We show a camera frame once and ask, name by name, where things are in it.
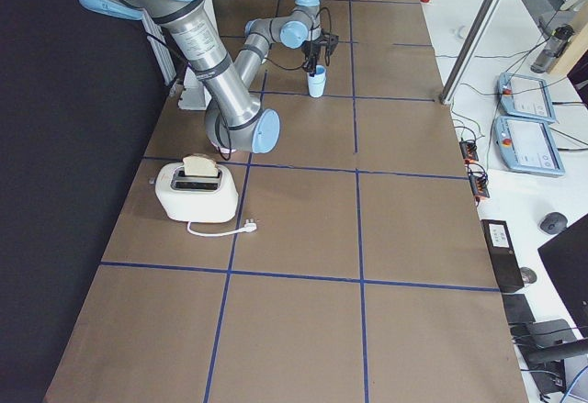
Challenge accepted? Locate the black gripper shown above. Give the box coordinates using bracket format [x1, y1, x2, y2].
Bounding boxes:
[302, 39, 322, 76]

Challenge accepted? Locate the light blue cup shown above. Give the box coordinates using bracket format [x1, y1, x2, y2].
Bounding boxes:
[307, 73, 326, 98]
[307, 65, 326, 88]

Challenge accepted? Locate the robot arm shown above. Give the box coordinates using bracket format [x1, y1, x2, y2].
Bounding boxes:
[79, 0, 322, 153]

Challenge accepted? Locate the pink bowl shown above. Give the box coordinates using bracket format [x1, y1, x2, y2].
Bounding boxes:
[212, 143, 237, 155]

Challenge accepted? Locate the bread slice in toaster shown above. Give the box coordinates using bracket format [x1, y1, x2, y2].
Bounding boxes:
[183, 153, 219, 178]

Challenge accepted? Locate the cream white toaster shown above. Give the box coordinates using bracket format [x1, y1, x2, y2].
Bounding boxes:
[155, 162, 239, 223]

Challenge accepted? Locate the orange black connector hub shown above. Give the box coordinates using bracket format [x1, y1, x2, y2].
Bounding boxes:
[459, 140, 490, 205]

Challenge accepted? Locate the upper blue teach pendant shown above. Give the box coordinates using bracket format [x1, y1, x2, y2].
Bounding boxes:
[497, 72, 557, 124]

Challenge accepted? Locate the blue teach pendant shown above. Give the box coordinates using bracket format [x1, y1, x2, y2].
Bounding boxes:
[497, 72, 557, 124]
[493, 116, 565, 177]

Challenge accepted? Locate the lower blue teach pendant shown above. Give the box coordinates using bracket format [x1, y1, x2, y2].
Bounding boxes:
[493, 116, 565, 177]

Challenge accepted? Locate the black power adapter box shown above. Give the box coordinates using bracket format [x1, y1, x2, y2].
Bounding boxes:
[481, 219, 524, 293]

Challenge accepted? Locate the black computer mouse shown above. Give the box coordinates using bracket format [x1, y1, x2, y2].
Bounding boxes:
[538, 212, 568, 235]

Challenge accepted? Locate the black laptop corner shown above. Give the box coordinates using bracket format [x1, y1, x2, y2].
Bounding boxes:
[538, 222, 587, 335]

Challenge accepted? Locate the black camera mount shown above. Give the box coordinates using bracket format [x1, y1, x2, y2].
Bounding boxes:
[319, 30, 339, 57]

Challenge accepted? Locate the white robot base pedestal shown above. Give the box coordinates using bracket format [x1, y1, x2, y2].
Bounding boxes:
[178, 67, 212, 111]

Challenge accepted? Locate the aluminium frame post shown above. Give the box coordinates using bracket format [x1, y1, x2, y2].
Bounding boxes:
[439, 0, 502, 105]

